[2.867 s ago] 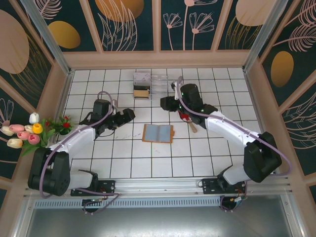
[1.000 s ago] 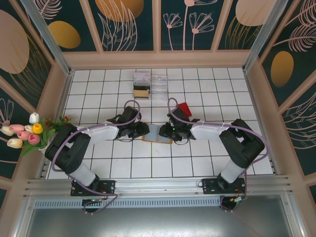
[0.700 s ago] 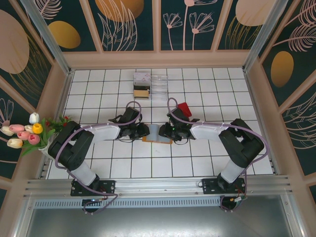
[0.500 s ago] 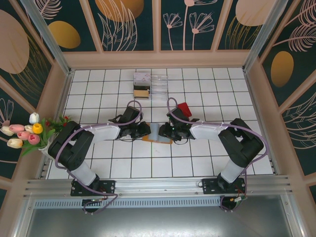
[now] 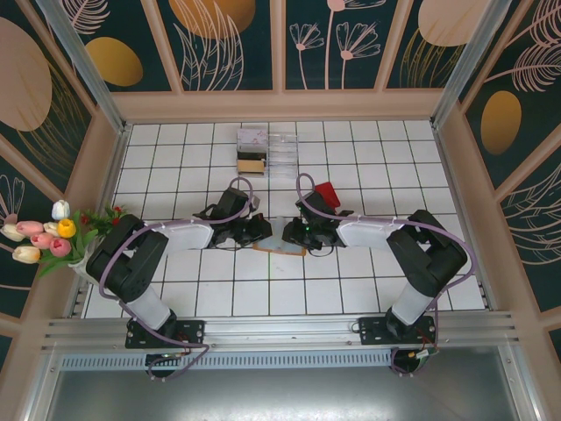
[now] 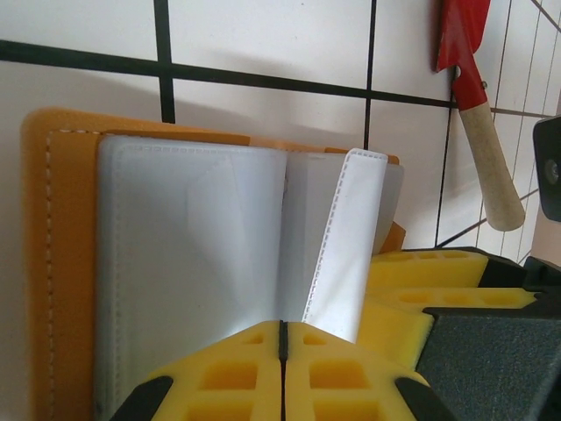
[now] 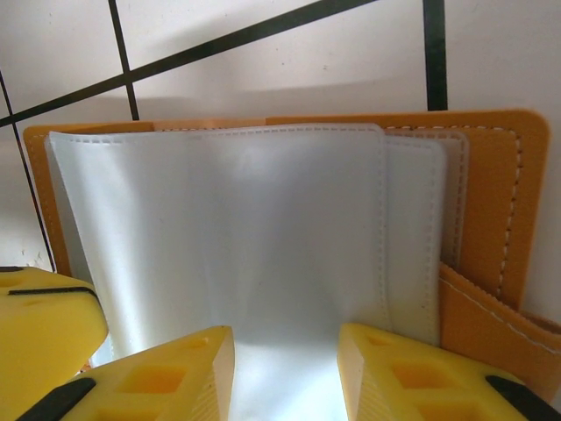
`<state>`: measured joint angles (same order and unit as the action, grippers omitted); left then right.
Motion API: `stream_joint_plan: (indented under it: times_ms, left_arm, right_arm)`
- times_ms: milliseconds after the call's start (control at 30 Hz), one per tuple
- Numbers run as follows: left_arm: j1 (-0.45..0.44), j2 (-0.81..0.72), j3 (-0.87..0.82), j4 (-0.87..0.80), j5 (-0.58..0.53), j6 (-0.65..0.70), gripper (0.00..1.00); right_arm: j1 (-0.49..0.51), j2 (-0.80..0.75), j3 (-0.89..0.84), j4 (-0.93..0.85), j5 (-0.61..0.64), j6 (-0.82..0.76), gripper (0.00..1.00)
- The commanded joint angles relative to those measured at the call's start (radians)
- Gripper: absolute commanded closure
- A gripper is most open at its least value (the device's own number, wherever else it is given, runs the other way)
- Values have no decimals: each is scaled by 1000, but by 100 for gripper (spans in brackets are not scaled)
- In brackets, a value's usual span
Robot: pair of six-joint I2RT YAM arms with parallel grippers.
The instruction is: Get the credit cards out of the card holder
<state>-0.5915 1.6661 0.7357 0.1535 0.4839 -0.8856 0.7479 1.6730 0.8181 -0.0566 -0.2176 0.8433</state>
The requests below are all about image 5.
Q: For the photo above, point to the clear acrylic card organizer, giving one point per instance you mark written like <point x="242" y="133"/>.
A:
<point x="282" y="153"/>

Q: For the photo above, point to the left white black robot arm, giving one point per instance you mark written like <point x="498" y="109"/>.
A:
<point x="131" y="263"/>

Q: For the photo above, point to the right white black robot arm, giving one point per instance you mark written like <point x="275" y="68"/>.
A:
<point x="429" y="263"/>

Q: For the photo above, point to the tan gold card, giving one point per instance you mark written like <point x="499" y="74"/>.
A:
<point x="250" y="167"/>

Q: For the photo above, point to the black card gold print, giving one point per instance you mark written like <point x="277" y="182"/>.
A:
<point x="250" y="155"/>

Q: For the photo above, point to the clear plastic organizer box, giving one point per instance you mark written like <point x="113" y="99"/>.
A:
<point x="252" y="138"/>

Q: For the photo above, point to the small red flower plant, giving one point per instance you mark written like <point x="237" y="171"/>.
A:
<point x="94" y="219"/>

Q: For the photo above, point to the grey metal sheet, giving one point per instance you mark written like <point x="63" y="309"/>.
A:
<point x="285" y="394"/>

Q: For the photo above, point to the small green circuit board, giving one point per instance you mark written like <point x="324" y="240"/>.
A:
<point x="427" y="354"/>

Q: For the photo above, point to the artificial tulip bouquet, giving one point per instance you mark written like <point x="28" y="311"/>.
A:
<point x="66" y="228"/>

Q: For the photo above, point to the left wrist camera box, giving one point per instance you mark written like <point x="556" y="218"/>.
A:
<point x="255" y="202"/>

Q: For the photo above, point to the aluminium mounting rail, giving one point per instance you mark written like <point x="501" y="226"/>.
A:
<point x="280" y="333"/>

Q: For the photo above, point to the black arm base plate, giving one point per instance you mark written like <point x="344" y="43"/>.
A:
<point x="372" y="331"/>
<point x="193" y="333"/>

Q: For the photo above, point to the wall panel pink flowers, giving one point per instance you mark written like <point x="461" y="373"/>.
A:
<point x="315" y="66"/>

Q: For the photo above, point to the aluminium side rail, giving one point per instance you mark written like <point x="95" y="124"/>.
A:
<point x="487" y="298"/>
<point x="78" y="300"/>

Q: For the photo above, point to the wall panel yellow oval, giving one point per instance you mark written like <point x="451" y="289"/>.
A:
<point x="114" y="61"/>

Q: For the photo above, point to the wall panel gold oval feather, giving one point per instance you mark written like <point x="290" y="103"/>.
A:
<point x="499" y="123"/>

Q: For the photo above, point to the aluminium corner post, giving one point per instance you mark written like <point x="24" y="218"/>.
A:
<point x="469" y="66"/>
<point x="87" y="74"/>

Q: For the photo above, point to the wall panel pink leaf outlines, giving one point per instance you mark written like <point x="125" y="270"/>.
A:
<point x="534" y="228"/>
<point x="13" y="193"/>

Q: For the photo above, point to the wall panel tan oval stems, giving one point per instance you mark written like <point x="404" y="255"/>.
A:
<point x="438" y="22"/>

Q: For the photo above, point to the wall panel large tan oval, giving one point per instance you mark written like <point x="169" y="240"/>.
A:
<point x="22" y="74"/>

